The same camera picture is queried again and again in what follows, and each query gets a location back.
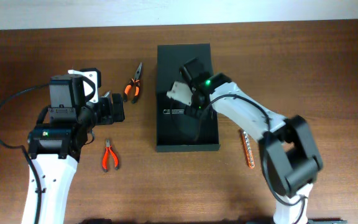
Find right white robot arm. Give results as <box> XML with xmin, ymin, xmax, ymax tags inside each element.
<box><xmin>181</xmin><ymin>72</ymin><xmax>323</xmax><ymax>223</ymax></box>

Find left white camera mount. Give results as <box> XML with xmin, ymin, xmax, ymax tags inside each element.
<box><xmin>68</xmin><ymin>68</ymin><xmax>101</xmax><ymax>104</ymax></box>

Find orange socket bit rail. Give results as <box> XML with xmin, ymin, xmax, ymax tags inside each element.
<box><xmin>239</xmin><ymin>129</ymin><xmax>255</xmax><ymax>169</ymax></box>

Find black box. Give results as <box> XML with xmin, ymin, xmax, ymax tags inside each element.
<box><xmin>155</xmin><ymin>44</ymin><xmax>220</xmax><ymax>152</ymax></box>

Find silver adjustable wrench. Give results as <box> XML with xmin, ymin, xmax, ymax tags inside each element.
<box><xmin>162</xmin><ymin>109</ymin><xmax>185</xmax><ymax>114</ymax></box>

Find orange black needle-nose pliers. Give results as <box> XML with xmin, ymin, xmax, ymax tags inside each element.
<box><xmin>123</xmin><ymin>62</ymin><xmax>142</xmax><ymax>104</ymax></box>

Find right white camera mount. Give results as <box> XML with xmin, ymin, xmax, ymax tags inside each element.
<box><xmin>167</xmin><ymin>81</ymin><xmax>193</xmax><ymax>106</ymax></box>

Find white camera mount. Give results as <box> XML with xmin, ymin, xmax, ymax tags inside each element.
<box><xmin>68</xmin><ymin>68</ymin><xmax>101</xmax><ymax>104</ymax></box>
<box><xmin>167</xmin><ymin>81</ymin><xmax>193</xmax><ymax>106</ymax></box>

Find red handled cutting pliers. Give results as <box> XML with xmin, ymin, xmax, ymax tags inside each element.
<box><xmin>102</xmin><ymin>139</ymin><xmax>119</xmax><ymax>172</ymax></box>

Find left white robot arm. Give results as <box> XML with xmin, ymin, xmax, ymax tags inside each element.
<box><xmin>22</xmin><ymin>74</ymin><xmax>125</xmax><ymax>223</ymax></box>

